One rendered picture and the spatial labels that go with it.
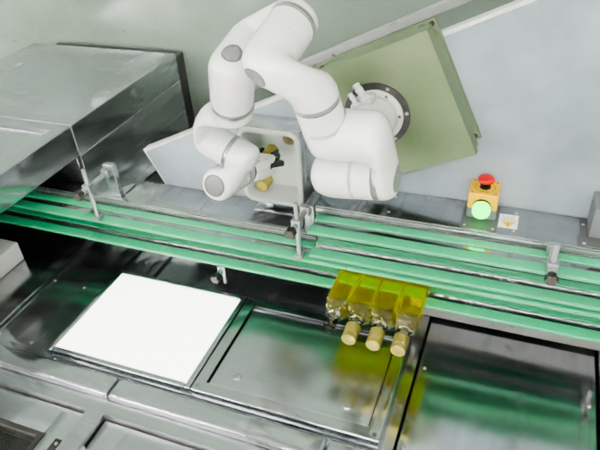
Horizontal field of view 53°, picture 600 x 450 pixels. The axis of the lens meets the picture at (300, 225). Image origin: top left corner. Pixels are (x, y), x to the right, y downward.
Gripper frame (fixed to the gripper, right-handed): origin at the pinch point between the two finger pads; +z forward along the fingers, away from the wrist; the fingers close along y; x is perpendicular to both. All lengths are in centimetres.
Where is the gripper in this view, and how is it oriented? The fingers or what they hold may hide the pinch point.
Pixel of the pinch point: (267, 155)
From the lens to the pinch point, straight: 156.2
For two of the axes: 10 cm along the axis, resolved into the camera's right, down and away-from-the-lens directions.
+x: 0.2, -9.3, -3.7
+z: 3.6, -3.4, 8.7
